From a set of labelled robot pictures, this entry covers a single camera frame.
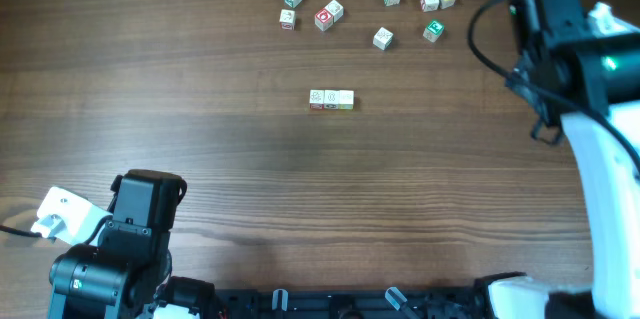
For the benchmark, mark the block red letter O top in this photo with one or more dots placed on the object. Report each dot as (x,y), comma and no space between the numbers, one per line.
(324,19)

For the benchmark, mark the block green letter F top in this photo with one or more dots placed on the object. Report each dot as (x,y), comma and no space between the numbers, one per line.
(433,31)

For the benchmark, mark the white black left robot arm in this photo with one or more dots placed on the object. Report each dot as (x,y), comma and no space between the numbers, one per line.
(127,274)

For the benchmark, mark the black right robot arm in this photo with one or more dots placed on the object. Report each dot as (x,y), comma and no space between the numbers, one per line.
(589,90)

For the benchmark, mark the white block green side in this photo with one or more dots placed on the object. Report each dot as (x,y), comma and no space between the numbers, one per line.
(383,38)

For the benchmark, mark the block yellow letter C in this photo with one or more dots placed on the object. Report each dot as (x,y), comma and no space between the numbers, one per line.
(346,99)

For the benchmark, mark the block red digit six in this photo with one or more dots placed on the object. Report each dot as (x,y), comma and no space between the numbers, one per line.
(287,19)

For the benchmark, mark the block red letter U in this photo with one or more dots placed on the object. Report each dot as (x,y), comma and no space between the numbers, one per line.
(316,99)

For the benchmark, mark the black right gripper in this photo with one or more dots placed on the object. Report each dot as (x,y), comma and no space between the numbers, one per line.
(520,63)

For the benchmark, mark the white block circle engraving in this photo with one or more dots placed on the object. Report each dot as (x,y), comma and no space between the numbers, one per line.
(331,99)

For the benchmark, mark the white block red drawing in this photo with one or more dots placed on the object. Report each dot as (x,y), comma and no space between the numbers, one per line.
(429,5)

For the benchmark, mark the white block green letter I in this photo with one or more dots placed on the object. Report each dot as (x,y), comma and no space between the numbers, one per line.
(335,9)

